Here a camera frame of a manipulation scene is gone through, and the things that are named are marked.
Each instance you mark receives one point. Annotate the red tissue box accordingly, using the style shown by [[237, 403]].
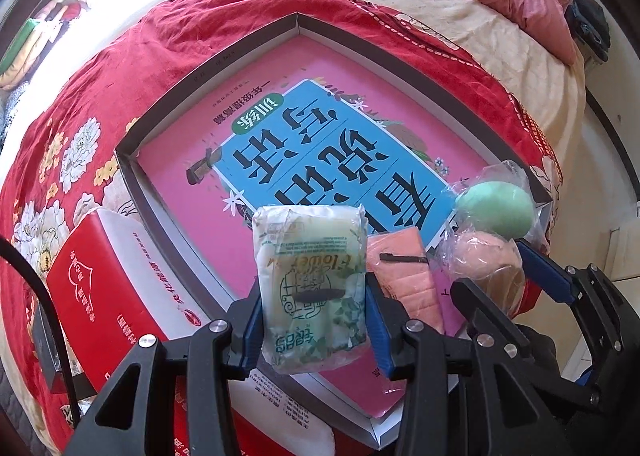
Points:
[[110, 286]]

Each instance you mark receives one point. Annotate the pink and blue book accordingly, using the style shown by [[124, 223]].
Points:
[[300, 145]]

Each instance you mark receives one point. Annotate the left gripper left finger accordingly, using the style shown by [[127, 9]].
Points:
[[247, 322]]

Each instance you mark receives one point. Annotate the pink sponge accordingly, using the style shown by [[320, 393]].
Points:
[[489, 260]]

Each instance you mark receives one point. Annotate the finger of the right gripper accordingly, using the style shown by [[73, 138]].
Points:
[[486, 325], [546, 274]]

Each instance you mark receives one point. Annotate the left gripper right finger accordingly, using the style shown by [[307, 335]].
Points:
[[390, 331]]

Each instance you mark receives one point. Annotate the red floral bedspread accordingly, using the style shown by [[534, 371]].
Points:
[[110, 93]]

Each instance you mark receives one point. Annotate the green sponge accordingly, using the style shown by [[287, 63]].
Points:
[[499, 200]]

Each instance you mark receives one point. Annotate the green flower tissue pack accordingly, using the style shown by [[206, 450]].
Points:
[[311, 268]]

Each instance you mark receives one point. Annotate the stack of folded blankets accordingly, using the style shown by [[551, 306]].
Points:
[[35, 40]]

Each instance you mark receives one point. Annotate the dark blue small box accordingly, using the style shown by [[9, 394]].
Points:
[[50, 361]]

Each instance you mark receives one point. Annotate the shallow cardboard box tray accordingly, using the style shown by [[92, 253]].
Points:
[[310, 135]]

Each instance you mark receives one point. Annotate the dark clothes on chair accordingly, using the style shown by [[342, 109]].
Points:
[[587, 22]]

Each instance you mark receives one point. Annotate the beige bed sheet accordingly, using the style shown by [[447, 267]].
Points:
[[37, 214]]

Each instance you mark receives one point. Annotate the pink face mask pack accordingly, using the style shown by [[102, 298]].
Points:
[[399, 264]]

